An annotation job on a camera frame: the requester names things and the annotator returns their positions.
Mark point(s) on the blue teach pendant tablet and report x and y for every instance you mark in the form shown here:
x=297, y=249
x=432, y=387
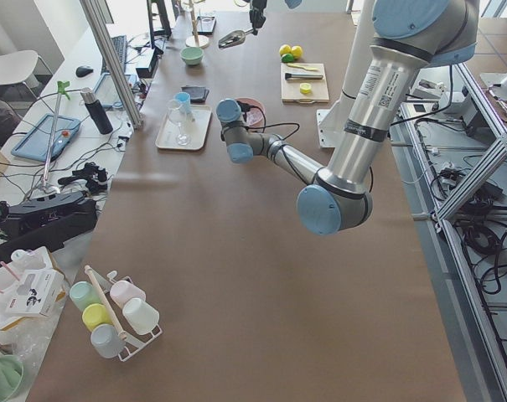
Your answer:
x=34, y=144

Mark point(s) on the pink bowl of ice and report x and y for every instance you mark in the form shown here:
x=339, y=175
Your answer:
x=252, y=111

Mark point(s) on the steel cocktail muddler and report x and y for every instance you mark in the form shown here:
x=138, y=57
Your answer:
x=300, y=76

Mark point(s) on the half lemon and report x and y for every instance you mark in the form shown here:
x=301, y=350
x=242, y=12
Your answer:
x=305, y=88

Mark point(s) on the green lime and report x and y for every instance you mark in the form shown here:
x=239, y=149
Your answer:
x=296, y=51

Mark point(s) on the white chair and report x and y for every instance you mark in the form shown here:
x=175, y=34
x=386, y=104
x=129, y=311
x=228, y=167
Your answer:
x=16, y=67

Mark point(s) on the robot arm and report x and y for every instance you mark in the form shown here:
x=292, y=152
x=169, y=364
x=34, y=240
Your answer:
x=404, y=38

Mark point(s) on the wooden stand with base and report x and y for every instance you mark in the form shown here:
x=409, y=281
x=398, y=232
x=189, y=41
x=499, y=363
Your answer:
x=195, y=39

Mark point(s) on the upper whole lemon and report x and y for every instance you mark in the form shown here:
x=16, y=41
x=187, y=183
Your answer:
x=285, y=49

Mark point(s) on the black water bottle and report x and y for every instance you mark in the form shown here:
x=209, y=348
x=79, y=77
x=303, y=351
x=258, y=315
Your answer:
x=96, y=111

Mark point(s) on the yellow cup on rack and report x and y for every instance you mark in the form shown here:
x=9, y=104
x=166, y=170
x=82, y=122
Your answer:
x=94, y=315

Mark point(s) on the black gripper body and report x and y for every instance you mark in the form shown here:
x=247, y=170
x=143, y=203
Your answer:
x=256, y=9

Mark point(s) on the white cup rack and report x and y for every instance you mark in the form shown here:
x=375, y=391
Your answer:
x=135, y=343

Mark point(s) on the grey folded cloth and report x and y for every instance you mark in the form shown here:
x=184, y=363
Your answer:
x=197, y=94

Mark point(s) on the black computer mouse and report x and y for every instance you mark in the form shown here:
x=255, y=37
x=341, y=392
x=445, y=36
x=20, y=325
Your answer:
x=83, y=71

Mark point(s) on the wooden cutting board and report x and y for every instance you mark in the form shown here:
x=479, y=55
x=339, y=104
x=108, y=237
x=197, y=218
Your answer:
x=290, y=88

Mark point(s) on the clear wine glass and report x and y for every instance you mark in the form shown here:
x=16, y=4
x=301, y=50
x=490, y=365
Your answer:
x=177, y=117

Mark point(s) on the green cup on rack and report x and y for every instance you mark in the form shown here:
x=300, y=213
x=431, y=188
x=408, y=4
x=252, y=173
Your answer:
x=83, y=294

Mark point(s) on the yellow plastic knife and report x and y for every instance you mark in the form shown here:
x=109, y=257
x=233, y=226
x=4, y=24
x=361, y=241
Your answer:
x=302, y=67

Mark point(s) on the pink cup on rack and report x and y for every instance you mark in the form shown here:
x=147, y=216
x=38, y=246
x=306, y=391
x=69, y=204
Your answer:
x=123, y=291

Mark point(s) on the blue plastic cup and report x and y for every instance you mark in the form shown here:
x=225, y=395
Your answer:
x=183, y=98

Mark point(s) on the grey cup on rack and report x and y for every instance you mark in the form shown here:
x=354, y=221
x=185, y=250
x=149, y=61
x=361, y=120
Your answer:
x=106, y=341

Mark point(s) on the steel ice scoop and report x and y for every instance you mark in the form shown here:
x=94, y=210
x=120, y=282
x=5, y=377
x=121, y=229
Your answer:
x=234, y=38

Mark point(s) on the light green bowl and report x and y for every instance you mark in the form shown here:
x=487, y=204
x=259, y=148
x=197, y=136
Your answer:
x=192, y=56

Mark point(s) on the white cup on rack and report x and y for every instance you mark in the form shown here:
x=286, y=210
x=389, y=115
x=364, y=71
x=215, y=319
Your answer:
x=141, y=316

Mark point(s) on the cream rabbit serving tray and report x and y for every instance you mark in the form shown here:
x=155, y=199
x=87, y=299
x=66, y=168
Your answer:
x=197, y=130

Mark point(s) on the white product box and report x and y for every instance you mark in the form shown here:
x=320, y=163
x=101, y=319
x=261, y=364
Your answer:
x=35, y=294

